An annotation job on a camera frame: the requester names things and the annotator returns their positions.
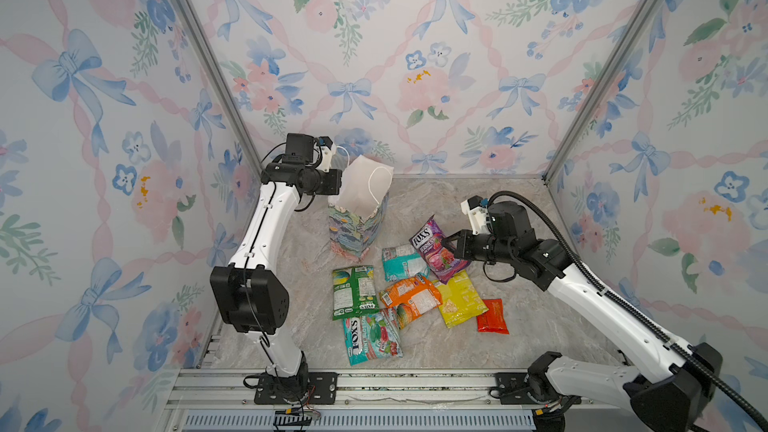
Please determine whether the right corner aluminium post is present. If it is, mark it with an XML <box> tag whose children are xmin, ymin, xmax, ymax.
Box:
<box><xmin>542</xmin><ymin>0</ymin><xmax>663</xmax><ymax>186</ymax></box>

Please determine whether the green snack packet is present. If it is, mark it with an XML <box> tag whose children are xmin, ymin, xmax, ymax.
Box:
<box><xmin>332</xmin><ymin>265</ymin><xmax>380</xmax><ymax>320</ymax></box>

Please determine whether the left corner aluminium post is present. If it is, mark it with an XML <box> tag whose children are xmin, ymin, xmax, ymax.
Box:
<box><xmin>170</xmin><ymin>0</ymin><xmax>262</xmax><ymax>179</ymax></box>

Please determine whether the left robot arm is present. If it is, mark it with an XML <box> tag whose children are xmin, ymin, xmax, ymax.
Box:
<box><xmin>210</xmin><ymin>163</ymin><xmax>342</xmax><ymax>394</ymax></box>

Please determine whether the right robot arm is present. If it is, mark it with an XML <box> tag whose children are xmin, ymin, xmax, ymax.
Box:
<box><xmin>441</xmin><ymin>226</ymin><xmax>725</xmax><ymax>431</ymax></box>

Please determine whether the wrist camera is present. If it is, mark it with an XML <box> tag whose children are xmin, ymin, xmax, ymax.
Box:
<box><xmin>461</xmin><ymin>195</ymin><xmax>489</xmax><ymax>235</ymax></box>
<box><xmin>317</xmin><ymin>136</ymin><xmax>336</xmax><ymax>172</ymax></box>

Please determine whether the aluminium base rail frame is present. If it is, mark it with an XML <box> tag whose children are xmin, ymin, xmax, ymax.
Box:
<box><xmin>152</xmin><ymin>365</ymin><xmax>682</xmax><ymax>432</ymax></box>

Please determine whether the green Fox's candy bag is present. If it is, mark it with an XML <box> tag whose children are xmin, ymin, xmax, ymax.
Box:
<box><xmin>343</xmin><ymin>310</ymin><xmax>404</xmax><ymax>366</ymax></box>

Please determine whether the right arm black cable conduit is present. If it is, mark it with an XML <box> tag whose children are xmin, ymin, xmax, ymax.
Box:
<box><xmin>487</xmin><ymin>190</ymin><xmax>768</xmax><ymax>432</ymax></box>

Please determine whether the floral paper gift bag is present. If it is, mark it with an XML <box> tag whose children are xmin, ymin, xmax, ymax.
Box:
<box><xmin>328</xmin><ymin>146</ymin><xmax>394</xmax><ymax>263</ymax></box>

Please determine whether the purple Fox's berries bag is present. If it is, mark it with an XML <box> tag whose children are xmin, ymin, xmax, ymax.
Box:
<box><xmin>410</xmin><ymin>216</ymin><xmax>469</xmax><ymax>284</ymax></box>

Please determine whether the yellow snack packet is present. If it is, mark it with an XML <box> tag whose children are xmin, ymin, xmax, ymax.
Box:
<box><xmin>434</xmin><ymin>270</ymin><xmax>488</xmax><ymax>329</ymax></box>

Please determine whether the teal snack packet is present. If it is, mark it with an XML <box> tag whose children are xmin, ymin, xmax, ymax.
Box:
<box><xmin>382</xmin><ymin>244</ymin><xmax>429</xmax><ymax>282</ymax></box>

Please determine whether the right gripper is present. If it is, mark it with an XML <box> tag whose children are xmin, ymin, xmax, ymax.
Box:
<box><xmin>440</xmin><ymin>230</ymin><xmax>516</xmax><ymax>269</ymax></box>

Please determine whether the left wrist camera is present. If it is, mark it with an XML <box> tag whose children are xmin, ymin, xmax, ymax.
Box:
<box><xmin>317</xmin><ymin>136</ymin><xmax>336</xmax><ymax>172</ymax></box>

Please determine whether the red snack packet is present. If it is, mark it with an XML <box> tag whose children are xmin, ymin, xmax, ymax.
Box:
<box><xmin>476</xmin><ymin>299</ymin><xmax>509</xmax><ymax>335</ymax></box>

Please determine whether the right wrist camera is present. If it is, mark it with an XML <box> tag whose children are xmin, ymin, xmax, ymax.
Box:
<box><xmin>461</xmin><ymin>195</ymin><xmax>489</xmax><ymax>235</ymax></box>

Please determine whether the orange snack packet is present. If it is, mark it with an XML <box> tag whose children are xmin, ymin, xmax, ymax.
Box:
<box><xmin>379</xmin><ymin>275</ymin><xmax>442</xmax><ymax>330</ymax></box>

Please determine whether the corner aluminium post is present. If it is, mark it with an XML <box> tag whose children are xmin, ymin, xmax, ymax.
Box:
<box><xmin>542</xmin><ymin>0</ymin><xmax>663</xmax><ymax>186</ymax></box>
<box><xmin>170</xmin><ymin>0</ymin><xmax>262</xmax><ymax>179</ymax></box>

